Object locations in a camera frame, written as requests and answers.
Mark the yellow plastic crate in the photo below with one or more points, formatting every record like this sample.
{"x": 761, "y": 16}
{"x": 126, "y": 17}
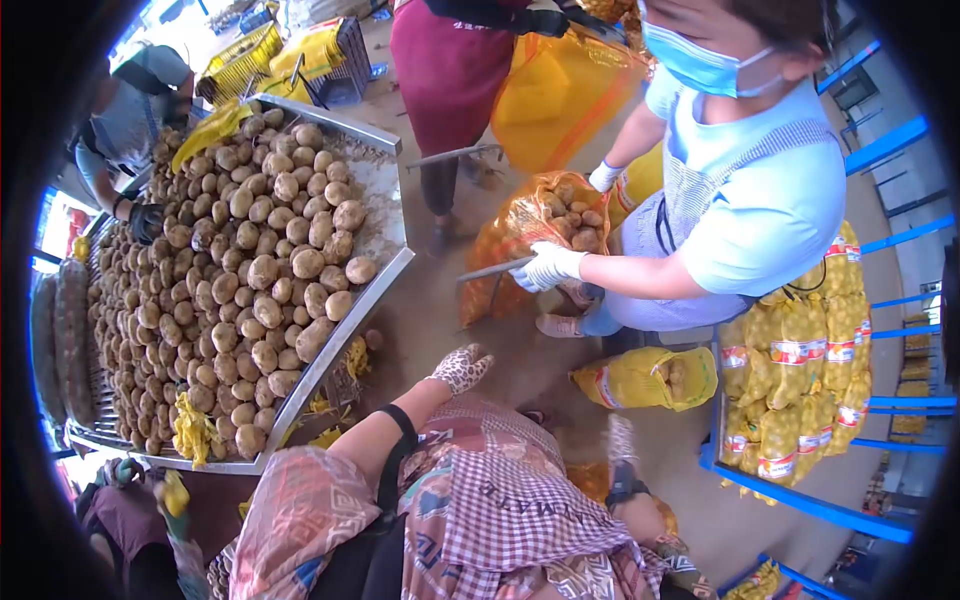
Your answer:
{"x": 240, "y": 64}

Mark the orange mesh bag of potatoes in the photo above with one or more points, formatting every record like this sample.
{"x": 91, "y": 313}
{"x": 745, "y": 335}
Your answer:
{"x": 510, "y": 232}

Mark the person's left fingers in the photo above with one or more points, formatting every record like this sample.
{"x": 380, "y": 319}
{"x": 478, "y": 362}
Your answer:
{"x": 474, "y": 357}

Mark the stack of yellow potato bags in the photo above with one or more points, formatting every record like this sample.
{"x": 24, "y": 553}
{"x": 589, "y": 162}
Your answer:
{"x": 802, "y": 375}

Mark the grey metal rod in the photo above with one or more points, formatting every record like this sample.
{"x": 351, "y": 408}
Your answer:
{"x": 495, "y": 268}

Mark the metal sorting table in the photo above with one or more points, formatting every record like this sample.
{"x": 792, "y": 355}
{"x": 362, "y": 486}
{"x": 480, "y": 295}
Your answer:
{"x": 375, "y": 180}

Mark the person's body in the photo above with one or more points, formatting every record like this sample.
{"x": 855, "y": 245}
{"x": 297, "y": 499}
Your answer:
{"x": 480, "y": 517}

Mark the brown cylindrical rollers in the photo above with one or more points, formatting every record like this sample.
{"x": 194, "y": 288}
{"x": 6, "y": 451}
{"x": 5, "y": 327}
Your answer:
{"x": 71, "y": 345}

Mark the empty yellow mesh bag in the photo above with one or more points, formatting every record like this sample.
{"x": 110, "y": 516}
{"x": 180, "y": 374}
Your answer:
{"x": 210, "y": 129}

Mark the pile of potatoes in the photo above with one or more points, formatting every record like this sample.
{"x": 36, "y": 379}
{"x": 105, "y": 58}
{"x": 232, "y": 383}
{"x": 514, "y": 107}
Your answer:
{"x": 240, "y": 285}

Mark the dark crate with yellow sacks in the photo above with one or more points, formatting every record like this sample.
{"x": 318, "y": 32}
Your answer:
{"x": 341, "y": 64}

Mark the blue metal rack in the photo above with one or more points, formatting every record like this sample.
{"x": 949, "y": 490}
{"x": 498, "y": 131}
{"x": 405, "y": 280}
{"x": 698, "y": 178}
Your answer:
{"x": 810, "y": 506}

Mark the crumpled yellow mesh scrap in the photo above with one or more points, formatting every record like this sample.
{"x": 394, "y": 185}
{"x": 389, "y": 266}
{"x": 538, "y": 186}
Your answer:
{"x": 193, "y": 433}

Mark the large yellow mesh sack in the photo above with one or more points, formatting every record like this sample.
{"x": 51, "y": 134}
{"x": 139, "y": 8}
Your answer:
{"x": 559, "y": 97}

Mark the person's left hand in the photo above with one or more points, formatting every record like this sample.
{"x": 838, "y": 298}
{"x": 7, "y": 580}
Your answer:
{"x": 459, "y": 367}

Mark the person's right hand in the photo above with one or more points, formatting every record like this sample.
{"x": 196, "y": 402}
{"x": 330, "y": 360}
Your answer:
{"x": 621, "y": 441}

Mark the person's right fingers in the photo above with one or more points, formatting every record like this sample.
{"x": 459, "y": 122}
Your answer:
{"x": 618, "y": 426}

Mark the small yellow potato bag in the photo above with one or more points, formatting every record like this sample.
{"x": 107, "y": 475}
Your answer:
{"x": 637, "y": 379}

